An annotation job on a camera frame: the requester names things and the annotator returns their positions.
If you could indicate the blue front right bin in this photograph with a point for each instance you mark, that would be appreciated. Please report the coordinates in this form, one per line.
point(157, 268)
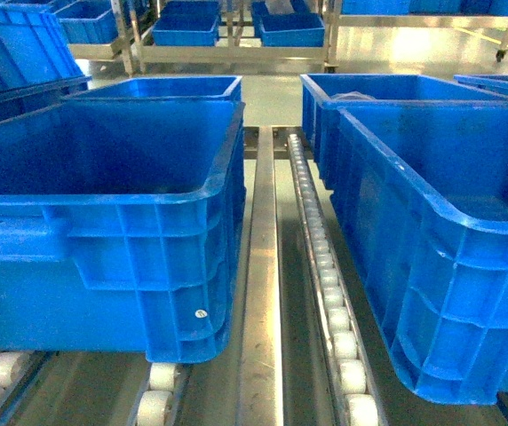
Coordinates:
point(422, 200)

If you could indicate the blue front left bin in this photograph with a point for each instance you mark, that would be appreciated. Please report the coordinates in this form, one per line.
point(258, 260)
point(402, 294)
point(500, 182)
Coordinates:
point(120, 227)

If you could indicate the blue rear left bin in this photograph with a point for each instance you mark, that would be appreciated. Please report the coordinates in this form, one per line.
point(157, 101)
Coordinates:
point(210, 87)

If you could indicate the white roller track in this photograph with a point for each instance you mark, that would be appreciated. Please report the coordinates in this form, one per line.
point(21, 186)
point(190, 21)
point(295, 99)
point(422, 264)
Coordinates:
point(351, 382)

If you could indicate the blue bin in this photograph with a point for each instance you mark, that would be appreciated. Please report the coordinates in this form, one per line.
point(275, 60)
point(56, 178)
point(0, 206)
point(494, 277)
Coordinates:
point(210, 87)
point(422, 200)
point(120, 227)
point(324, 94)

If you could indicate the blue rear right bin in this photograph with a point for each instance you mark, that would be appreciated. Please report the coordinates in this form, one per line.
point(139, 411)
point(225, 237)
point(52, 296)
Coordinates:
point(324, 94)

